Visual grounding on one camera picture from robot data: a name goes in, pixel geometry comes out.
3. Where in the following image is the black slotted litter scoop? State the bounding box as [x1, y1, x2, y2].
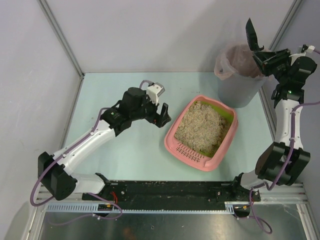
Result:
[245, 18, 265, 51]

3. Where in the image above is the pink and green litter box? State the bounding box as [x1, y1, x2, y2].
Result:
[164, 95, 239, 172]

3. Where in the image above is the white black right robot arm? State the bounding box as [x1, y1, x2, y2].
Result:
[238, 49, 317, 191]

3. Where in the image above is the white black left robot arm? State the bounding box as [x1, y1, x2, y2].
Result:
[38, 83, 171, 201]

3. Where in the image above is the beige cat litter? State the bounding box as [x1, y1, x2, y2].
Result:
[174, 101, 231, 156]

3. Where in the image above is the pink bin liner bag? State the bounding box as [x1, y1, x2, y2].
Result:
[214, 43, 264, 81]

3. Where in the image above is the grey waste bin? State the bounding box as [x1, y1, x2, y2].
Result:
[217, 73, 268, 108]

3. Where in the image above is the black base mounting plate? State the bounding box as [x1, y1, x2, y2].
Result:
[82, 178, 250, 212]

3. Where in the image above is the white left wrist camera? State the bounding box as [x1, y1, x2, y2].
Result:
[146, 82, 165, 105]

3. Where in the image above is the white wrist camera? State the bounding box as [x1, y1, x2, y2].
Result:
[146, 82, 165, 105]
[299, 44, 315, 54]

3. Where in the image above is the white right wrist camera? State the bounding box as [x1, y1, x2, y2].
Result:
[299, 44, 315, 54]

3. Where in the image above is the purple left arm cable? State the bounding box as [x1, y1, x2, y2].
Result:
[29, 79, 153, 227]

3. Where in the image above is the right aluminium corner post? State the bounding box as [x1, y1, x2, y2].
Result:
[269, 0, 305, 50]

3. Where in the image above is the aluminium corner post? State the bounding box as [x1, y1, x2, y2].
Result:
[37, 0, 84, 79]
[269, 0, 305, 50]

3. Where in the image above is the left aluminium corner post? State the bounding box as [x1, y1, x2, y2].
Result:
[37, 0, 84, 79]

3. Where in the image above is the slotted grey cable duct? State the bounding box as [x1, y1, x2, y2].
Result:
[44, 201, 253, 215]

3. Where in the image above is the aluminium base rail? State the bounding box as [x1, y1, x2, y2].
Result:
[36, 182, 307, 205]

